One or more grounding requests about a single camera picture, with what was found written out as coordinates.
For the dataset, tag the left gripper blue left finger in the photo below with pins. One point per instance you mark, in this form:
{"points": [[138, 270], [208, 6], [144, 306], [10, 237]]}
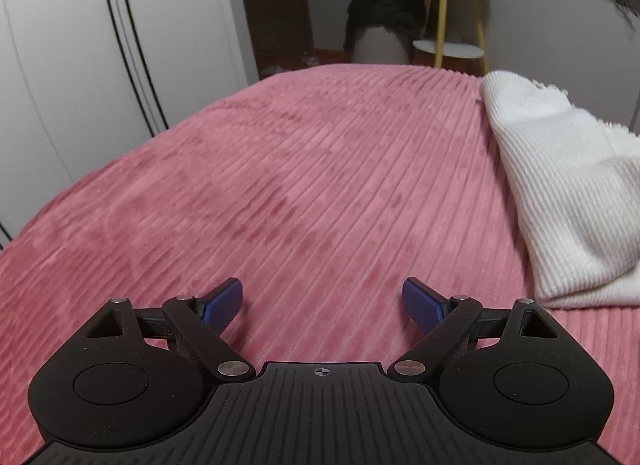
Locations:
{"points": [[216, 309]]}

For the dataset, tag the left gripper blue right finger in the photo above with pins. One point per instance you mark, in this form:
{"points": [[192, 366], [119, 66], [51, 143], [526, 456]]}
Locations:
{"points": [[435, 314]]}

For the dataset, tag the white ribbed knit sweater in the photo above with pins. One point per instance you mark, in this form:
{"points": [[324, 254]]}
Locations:
{"points": [[575, 183]]}

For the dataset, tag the white round pouf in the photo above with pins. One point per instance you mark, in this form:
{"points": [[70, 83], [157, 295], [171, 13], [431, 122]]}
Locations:
{"points": [[381, 45]]}

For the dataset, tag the white wardrobe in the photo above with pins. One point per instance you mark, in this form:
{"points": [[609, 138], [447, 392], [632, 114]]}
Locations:
{"points": [[84, 81]]}

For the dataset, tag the yellow legged side table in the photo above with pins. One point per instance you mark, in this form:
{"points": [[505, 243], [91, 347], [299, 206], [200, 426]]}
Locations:
{"points": [[453, 33]]}

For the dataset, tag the black garment on pouf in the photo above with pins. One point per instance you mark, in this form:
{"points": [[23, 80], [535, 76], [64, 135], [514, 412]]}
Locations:
{"points": [[405, 16]]}

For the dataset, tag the pink corduroy bedspread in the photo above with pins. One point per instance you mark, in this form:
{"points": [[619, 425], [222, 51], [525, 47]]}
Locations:
{"points": [[322, 191]]}

